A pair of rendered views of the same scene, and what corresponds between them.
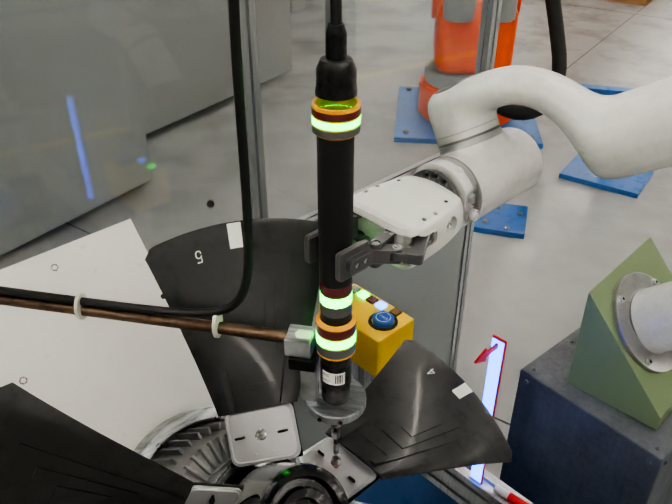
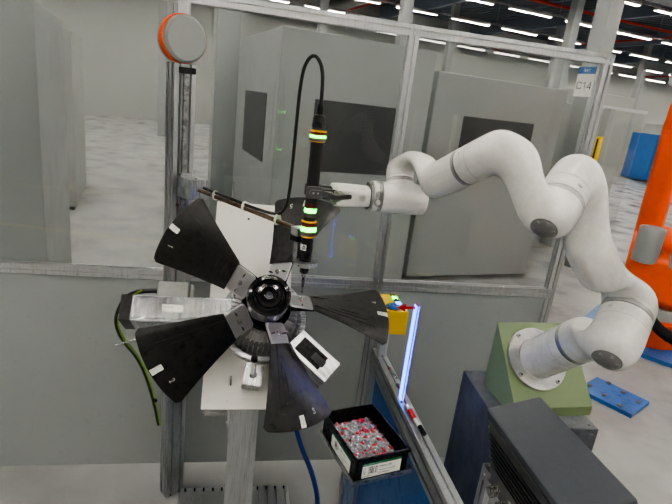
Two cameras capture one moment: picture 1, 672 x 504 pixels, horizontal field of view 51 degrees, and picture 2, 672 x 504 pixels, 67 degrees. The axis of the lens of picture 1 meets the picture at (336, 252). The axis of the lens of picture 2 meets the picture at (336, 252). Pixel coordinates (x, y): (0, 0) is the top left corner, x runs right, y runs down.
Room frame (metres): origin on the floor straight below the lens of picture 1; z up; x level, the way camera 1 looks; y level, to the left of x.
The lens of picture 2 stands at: (-0.50, -0.78, 1.75)
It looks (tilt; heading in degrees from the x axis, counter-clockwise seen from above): 17 degrees down; 32
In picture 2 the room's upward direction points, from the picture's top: 7 degrees clockwise
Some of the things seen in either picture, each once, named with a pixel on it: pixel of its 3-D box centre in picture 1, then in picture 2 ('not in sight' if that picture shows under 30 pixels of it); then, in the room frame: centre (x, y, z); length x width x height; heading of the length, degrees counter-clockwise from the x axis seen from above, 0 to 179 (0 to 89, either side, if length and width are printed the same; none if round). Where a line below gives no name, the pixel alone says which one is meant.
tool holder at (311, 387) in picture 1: (327, 370); (304, 246); (0.58, 0.01, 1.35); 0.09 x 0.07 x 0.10; 79
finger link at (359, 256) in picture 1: (370, 260); (319, 193); (0.57, -0.03, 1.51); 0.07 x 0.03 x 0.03; 134
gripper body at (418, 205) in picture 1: (407, 214); (351, 194); (0.66, -0.08, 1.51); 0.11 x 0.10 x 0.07; 134
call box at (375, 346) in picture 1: (365, 331); (387, 315); (1.04, -0.06, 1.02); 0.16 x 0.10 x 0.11; 44
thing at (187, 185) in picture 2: not in sight; (191, 187); (0.70, 0.61, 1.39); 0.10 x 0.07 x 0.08; 79
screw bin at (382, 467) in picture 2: not in sight; (363, 440); (0.59, -0.26, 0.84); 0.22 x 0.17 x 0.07; 59
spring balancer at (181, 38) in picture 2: not in sight; (181, 38); (0.72, 0.71, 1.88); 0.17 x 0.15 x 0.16; 134
